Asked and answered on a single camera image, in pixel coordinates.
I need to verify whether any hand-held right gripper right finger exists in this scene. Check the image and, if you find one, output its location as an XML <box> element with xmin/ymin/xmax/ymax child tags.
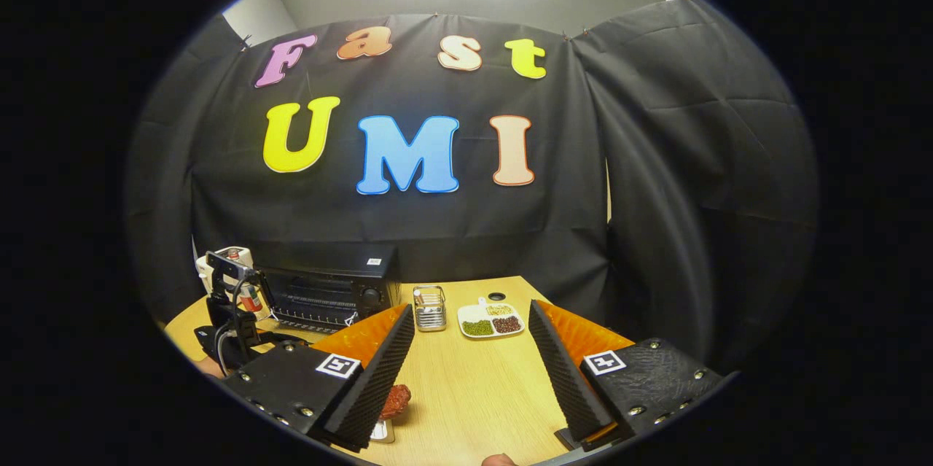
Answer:
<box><xmin>528</xmin><ymin>300</ymin><xmax>726</xmax><ymax>452</ymax></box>

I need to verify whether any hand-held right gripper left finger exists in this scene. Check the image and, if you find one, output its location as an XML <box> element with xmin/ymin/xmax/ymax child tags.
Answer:
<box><xmin>219</xmin><ymin>302</ymin><xmax>415</xmax><ymax>452</ymax></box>

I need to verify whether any red meat piece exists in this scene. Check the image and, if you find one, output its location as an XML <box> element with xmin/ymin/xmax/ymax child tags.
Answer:
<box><xmin>379</xmin><ymin>384</ymin><xmax>413</xmax><ymax>421</ymax></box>

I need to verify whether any black electric oven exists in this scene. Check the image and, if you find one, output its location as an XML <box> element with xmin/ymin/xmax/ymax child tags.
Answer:
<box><xmin>251</xmin><ymin>244</ymin><xmax>403</xmax><ymax>337</ymax></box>

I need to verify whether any small white rectangular plate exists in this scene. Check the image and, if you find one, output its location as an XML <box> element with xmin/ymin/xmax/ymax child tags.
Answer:
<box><xmin>368</xmin><ymin>415</ymin><xmax>397</xmax><ymax>445</ymax></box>

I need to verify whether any clear plastic bottle red label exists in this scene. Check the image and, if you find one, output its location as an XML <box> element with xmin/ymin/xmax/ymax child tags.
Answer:
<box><xmin>226</xmin><ymin>249</ymin><xmax>265</xmax><ymax>315</ymax></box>

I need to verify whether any white toaster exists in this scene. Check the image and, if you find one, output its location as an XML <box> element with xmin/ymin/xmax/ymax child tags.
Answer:
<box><xmin>195</xmin><ymin>246</ymin><xmax>254</xmax><ymax>295</ymax></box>

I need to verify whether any white divided dish with beans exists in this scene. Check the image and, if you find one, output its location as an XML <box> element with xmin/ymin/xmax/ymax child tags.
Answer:
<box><xmin>457</xmin><ymin>298</ymin><xmax>526</xmax><ymax>339</ymax></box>

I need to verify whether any black backdrop cloth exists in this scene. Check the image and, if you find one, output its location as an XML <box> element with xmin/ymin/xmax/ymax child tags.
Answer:
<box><xmin>124</xmin><ymin>0</ymin><xmax>821</xmax><ymax>372</ymax></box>

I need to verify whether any metal wire basket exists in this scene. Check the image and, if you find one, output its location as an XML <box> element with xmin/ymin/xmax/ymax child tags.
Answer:
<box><xmin>413</xmin><ymin>285</ymin><xmax>448</xmax><ymax>333</ymax></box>

